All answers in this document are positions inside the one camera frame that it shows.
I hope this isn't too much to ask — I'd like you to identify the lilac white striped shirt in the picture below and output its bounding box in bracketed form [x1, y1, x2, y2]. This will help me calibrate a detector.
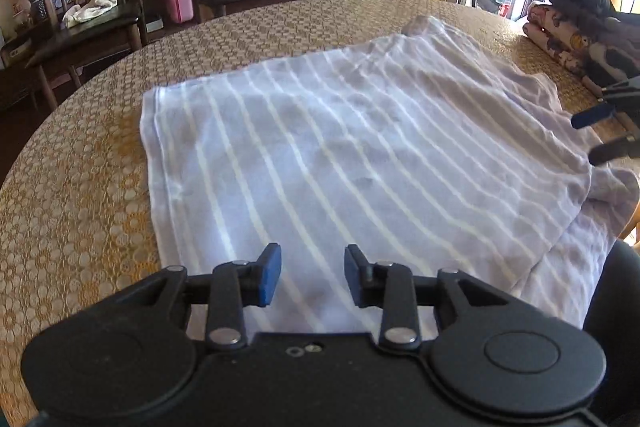
[140, 16, 639, 333]

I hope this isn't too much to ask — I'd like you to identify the stack of folded clothes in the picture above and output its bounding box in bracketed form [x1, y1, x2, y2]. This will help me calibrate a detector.
[523, 0, 639, 95]

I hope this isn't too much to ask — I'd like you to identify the gold lace tablecloth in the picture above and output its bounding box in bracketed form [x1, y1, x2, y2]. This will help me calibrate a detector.
[1, 0, 562, 426]

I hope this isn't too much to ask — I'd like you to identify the pink plastic box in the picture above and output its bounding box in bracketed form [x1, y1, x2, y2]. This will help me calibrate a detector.
[166, 0, 194, 24]

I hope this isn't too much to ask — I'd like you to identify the white crumpled cloth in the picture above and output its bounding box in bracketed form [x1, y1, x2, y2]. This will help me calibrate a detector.
[62, 0, 118, 29]

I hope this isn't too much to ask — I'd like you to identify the wooden chair with cloth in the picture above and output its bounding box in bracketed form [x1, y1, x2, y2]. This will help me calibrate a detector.
[27, 0, 148, 109]

